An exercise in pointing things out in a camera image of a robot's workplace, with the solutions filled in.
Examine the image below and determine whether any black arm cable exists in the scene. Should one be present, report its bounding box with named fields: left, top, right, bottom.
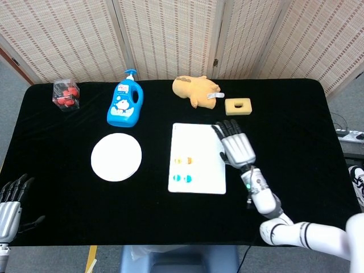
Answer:
left=238, top=167, right=257, bottom=273

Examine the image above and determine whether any white black sneaker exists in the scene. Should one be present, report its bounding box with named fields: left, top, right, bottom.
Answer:
left=348, top=166, right=364, bottom=205

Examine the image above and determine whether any thin black floor cable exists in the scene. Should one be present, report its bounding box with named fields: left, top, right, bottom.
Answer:
left=331, top=112, right=350, bottom=132

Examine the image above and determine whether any white rectangular board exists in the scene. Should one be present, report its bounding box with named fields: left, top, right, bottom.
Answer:
left=167, top=122, right=227, bottom=195

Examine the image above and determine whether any clear box of red clips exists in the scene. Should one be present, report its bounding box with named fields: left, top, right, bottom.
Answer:
left=52, top=79, right=81, bottom=112

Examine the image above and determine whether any white power strip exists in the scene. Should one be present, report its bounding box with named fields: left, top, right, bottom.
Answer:
left=335, top=129, right=364, bottom=143

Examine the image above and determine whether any bamboo folding screen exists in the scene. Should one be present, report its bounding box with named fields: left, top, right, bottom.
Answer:
left=0, top=0, right=364, bottom=97

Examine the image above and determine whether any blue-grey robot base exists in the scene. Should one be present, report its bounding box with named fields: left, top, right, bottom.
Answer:
left=118, top=244, right=241, bottom=273

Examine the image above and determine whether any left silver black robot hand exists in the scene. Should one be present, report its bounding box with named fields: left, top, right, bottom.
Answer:
left=0, top=173, right=46, bottom=244

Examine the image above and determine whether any yellow sponge with hole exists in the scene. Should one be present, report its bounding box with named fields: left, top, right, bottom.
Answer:
left=224, top=97, right=253, bottom=117

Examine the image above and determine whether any white round plate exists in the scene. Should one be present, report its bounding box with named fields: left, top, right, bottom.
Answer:
left=90, top=133, right=143, bottom=182

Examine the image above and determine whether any blue pump soap bottle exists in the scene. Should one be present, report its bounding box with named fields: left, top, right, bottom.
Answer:
left=106, top=69, right=144, bottom=128

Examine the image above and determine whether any black velvet tablecloth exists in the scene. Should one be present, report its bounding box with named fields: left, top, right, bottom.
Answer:
left=0, top=78, right=361, bottom=247

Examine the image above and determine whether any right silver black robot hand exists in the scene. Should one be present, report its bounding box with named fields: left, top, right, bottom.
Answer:
left=212, top=119, right=257, bottom=172

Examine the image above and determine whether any yellow wooden strip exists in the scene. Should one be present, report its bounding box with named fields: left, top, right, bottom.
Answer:
left=85, top=246, right=98, bottom=273

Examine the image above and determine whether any yellow plush toy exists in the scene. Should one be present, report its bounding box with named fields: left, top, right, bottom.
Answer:
left=172, top=75, right=225, bottom=110

